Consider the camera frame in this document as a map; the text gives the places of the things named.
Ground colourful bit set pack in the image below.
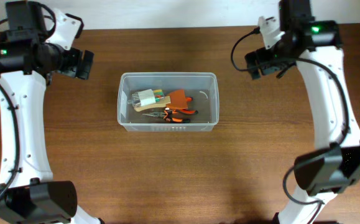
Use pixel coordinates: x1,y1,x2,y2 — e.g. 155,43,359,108
127,89,165,108

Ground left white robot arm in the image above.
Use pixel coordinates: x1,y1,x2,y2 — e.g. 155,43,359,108
0,40,101,223

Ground red black cutting pliers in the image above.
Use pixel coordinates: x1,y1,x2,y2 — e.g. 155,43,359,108
165,96,198,115

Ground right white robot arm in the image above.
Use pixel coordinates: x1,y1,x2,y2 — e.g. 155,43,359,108
245,0,360,223

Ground orange scraper wooden handle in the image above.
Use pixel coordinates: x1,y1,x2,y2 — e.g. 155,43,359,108
128,89,193,112

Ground orange black long-nose pliers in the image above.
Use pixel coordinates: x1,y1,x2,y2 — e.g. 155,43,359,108
144,110,191,123

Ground orange socket bit rail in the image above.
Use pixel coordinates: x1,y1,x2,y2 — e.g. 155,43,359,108
151,126,187,132

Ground clear plastic container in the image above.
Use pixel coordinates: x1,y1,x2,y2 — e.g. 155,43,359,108
118,72,219,132

